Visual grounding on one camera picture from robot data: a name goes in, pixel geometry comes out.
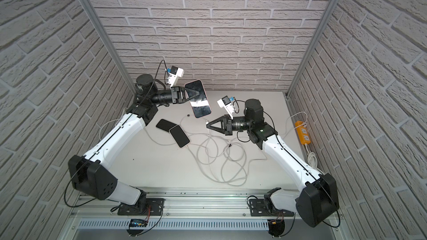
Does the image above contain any aluminium corner post left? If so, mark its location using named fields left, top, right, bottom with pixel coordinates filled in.
left=79, top=0, right=136, bottom=94

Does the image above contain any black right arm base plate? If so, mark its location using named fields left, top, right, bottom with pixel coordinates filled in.
left=246, top=196, right=295, bottom=218

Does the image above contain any aluminium corner post right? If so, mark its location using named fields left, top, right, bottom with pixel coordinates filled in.
left=285, top=0, right=340, bottom=101

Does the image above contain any phone with salmon pink case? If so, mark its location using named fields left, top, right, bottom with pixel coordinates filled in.
left=184, top=80, right=211, bottom=118

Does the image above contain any white USB-C charging cable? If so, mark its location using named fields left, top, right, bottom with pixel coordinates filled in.
left=181, top=110, right=309, bottom=187

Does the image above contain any white cable with lilac tint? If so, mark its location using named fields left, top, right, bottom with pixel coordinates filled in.
left=179, top=113, right=214, bottom=134

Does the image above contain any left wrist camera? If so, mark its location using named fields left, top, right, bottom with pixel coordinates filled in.
left=166, top=66, right=184, bottom=87

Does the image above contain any aluminium corner post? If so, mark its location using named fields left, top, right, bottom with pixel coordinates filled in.
left=285, top=0, right=340, bottom=101
left=79, top=0, right=136, bottom=94

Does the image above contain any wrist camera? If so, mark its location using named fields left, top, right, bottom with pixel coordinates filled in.
left=166, top=66, right=184, bottom=87
left=217, top=96, right=235, bottom=120

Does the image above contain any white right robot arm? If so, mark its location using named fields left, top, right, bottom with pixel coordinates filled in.
left=206, top=96, right=339, bottom=227

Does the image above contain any phone with grey-blue case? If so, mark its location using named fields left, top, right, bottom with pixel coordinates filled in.
left=156, top=119, right=177, bottom=132

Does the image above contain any phone with light pink case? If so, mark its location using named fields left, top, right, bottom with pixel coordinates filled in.
left=169, top=125, right=190, bottom=148

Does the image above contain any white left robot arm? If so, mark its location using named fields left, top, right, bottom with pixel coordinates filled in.
left=68, top=73, right=188, bottom=207

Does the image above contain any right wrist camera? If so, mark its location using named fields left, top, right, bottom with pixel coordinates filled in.
left=217, top=96, right=235, bottom=120

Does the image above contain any white power strip cord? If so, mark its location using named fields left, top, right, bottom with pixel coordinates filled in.
left=302, top=143, right=326, bottom=174

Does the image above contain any aluminium front rail frame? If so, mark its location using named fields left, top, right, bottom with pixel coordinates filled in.
left=59, top=189, right=351, bottom=240

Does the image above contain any orange power strip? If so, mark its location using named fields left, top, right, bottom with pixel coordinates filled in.
left=295, top=121, right=311, bottom=145

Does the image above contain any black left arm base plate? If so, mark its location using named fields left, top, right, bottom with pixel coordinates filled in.
left=117, top=197, right=165, bottom=216

